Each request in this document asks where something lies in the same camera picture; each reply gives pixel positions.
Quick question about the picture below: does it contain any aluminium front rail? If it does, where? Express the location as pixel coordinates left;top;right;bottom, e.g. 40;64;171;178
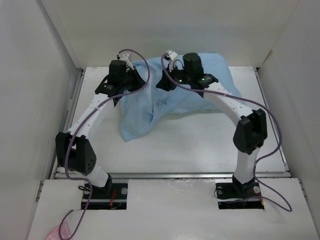
53;172;293;180

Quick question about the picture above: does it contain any pink cloth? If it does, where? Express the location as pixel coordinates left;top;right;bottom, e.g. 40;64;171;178
45;222;72;240

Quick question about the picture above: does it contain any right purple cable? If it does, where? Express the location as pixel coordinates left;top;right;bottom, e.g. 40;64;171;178
161;52;293;213

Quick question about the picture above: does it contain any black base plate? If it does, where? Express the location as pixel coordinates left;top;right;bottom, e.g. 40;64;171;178
78;183;128;210
214;182;265;210

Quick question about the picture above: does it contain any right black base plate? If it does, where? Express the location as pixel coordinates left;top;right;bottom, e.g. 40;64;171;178
214;182;265;210

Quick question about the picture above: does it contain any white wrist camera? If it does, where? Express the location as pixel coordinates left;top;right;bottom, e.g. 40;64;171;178
164;50;178;72
117;52;135;70

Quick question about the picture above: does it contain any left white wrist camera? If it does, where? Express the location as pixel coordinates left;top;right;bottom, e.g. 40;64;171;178
117;52;135;70

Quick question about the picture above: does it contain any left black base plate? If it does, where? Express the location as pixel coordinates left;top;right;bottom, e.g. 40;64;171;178
78;183;128;210

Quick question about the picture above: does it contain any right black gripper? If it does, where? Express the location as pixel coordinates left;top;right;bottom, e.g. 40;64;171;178
155;63;192;92

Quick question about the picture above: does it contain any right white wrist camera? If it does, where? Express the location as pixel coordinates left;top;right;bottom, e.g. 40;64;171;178
164;50;178;72

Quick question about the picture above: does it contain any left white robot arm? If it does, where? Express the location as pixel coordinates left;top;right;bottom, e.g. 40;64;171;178
55;56;146;199

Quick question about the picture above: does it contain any light blue pillowcase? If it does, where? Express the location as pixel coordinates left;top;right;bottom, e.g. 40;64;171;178
118;52;242;143

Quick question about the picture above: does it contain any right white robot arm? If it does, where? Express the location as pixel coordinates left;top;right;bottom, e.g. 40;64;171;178
160;50;268;197

